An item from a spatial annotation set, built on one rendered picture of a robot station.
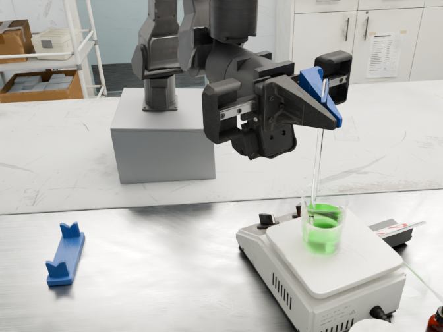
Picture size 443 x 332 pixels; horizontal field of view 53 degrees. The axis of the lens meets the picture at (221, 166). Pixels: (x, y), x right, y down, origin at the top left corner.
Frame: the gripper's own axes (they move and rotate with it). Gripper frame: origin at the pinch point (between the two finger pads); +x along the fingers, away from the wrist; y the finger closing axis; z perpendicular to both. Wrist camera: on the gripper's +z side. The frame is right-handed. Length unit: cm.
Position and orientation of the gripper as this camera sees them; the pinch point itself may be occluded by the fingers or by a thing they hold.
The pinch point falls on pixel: (313, 111)
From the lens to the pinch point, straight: 45.4
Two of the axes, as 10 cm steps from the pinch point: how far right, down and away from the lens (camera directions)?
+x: 5.2, 4.5, -7.2
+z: 0.3, 8.4, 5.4
